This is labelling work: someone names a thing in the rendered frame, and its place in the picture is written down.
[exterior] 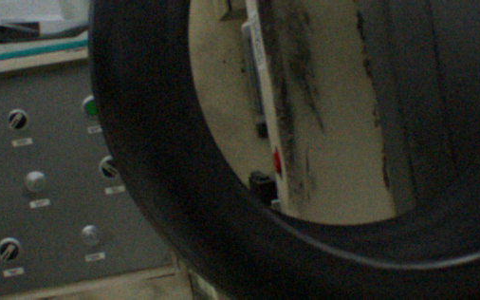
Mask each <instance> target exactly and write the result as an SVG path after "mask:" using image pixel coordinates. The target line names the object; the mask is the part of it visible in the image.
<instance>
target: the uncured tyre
mask: <svg viewBox="0 0 480 300"><path fill-rule="evenodd" d="M191 3H192V0H90V3H89V12H88V27H87V48H88V62H89V71H90V78H91V88H92V94H93V98H94V102H95V105H96V112H97V115H98V119H99V121H100V125H101V128H102V134H103V136H104V139H105V142H106V144H107V148H108V151H109V153H110V155H111V157H112V161H113V162H114V164H115V166H116V168H117V169H118V173H119V174H120V177H121V179H122V182H123V184H124V185H125V187H126V189H127V190H128V193H129V195H130V196H131V197H132V199H133V200H134V202H135V203H136V205H137V206H138V209H139V211H140V212H141V213H142V214H143V215H144V217H145V219H146V220H147V221H148V222H149V223H150V226H151V227H152V228H153V229H154V230H155V233H156V234H158V235H159V237H160V238H161V239H162V240H163V242H164V243H165V244H166V245H167V246H168V247H169V248H170V249H171V251H172V252H173V253H174V254H176V256H177V257H178V258H179V259H180V260H182V262H183V263H184V264H185V265H187V266H188V267H189V268H190V269H191V270H192V271H193V272H195V273H196V274H197V275H198V276H200V277H201V278H202V279H203V280H204V281H205V282H207V283H209V285H211V286H212V287H214V288H215V289H216V290H218V291H219V292H221V293H223V294H224V295H225V296H226V297H228V298H230V299H231V300H480V153H479V154H478V155H477V157H476V158H475V160H474V161H473V162H472V163H471V165H470V166H469V168H468V169H466V171H465V172H464V173H463V174H461V175H460V177H459V178H458V179H456V180H455V181H454V183H453V184H451V185H450V186H449V187H448V188H446V189H445V190H444V191H442V192H441V193H440V194H439V195H438V196H435V197H434V198H432V199H431V200H429V201H427V202H425V203H423V204H422V205H421V206H417V207H416V208H414V209H412V210H411V211H409V212H405V213H403V214H401V215H398V216H394V217H389V218H385V219H383V220H380V221H375V222H365V223H359V224H328V223H321V222H311V221H308V220H304V219H300V218H298V217H293V216H289V215H287V214H284V213H282V212H278V211H276V210H274V209H273V208H271V207H268V206H267V205H265V204H263V203H262V201H260V200H259V199H258V198H257V196H255V195H254V194H253V193H252V192H251V191H250V190H249V189H248V187H247V186H246V185H245V184H244V183H243V182H242V180H241V179H240V178H239V177H238V176H237V175H236V174H235V172H234V170H233V169H231V167H230V164H229V163H228V162H227V160H226V159H225V157H224V155H223V153H221V151H220V149H219V147H218V145H217V143H216V141H215V140H214V136H213V135H212V132H211V131H210V129H209V126H208V124H207V121H206V120H205V117H204V115H203V110H202V108H201V105H200V103H199V100H198V95H197V92H196V88H195V85H194V78H193V69H192V63H191V56H190V46H189V21H190V10H191Z"/></svg>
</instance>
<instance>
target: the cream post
mask: <svg viewBox="0 0 480 300"><path fill-rule="evenodd" d="M246 6H247V11H248V15H249V14H250V13H252V12H253V11H254V10H255V9H256V13H257V23H258V28H259V32H260V36H261V41H262V50H263V56H264V61H265V65H266V68H263V69H261V70H258V66H257V70H258V74H259V78H260V83H261V88H262V99H263V105H264V109H265V114H266V119H267V124H268V136H269V141H270V147H271V152H272V156H273V153H274V152H277V151H278V153H279V157H280V160H281V164H282V170H283V174H281V175H278V173H277V174H276V172H275V175H276V179H277V185H278V194H279V199H280V203H281V208H282V212H283V213H284V214H287V215H289V216H293V217H298V218H300V219H304V220H308V221H311V222H321V223H328V224H359V223H365V222H375V221H380V220H383V219H385V218H389V217H394V216H397V215H396V210H395V205H394V201H393V195H392V190H391V180H390V175H389V170H388V165H387V160H386V156H385V146H384V141H383V137H382V131H381V126H380V116H379V112H378V103H377V98H376V93H375V83H374V78H373V72H372V67H371V63H370V58H369V48H368V44H367V39H366V34H365V29H364V19H363V14H362V9H361V4H360V0H246ZM249 23H250V18H249ZM250 29H251V24H250Z"/></svg>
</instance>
